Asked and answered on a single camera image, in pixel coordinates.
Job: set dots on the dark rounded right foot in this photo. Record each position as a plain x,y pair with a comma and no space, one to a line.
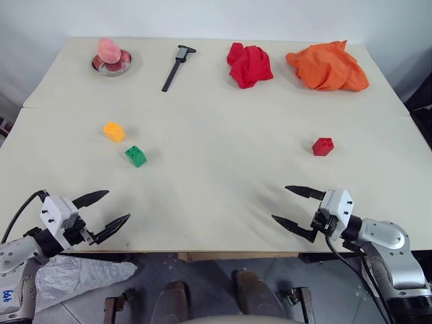
256,295

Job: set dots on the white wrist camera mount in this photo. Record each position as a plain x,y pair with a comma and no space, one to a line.
338,206
55,213

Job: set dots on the red fruit slice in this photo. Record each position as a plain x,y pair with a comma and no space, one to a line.
116,67

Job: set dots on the red toy brick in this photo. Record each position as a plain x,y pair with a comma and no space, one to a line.
323,146

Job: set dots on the orange toy brick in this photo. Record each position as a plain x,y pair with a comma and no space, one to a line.
114,131

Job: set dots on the dark rounded foot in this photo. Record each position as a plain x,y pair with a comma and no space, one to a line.
173,302
256,295

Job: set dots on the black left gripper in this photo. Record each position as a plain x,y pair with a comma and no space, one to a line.
77,231

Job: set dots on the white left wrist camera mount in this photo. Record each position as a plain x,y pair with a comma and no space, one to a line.
55,213

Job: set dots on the green toy brick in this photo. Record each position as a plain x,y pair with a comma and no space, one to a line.
136,156

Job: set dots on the round metal dish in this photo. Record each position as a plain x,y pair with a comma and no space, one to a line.
101,69

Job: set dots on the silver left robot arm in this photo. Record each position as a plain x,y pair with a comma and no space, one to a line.
15,258

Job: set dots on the rusty metal stand leg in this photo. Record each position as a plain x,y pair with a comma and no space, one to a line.
113,308
302,302

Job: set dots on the black digital caliper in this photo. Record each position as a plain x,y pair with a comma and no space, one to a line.
175,67

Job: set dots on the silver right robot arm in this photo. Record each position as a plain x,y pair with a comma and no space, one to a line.
388,249

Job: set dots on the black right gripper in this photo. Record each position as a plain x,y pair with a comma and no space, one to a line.
324,223

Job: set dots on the pink peach toy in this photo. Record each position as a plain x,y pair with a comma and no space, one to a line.
108,50

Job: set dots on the red crumpled cloth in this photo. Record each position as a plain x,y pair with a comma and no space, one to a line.
249,65

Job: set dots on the dark rounded left foot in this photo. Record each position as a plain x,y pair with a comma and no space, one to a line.
173,302

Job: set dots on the white plastic bag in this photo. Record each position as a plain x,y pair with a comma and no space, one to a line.
77,273

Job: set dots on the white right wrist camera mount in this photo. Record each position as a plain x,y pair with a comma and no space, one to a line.
338,206

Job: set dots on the orange crumpled cloth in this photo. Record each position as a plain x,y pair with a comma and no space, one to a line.
329,67

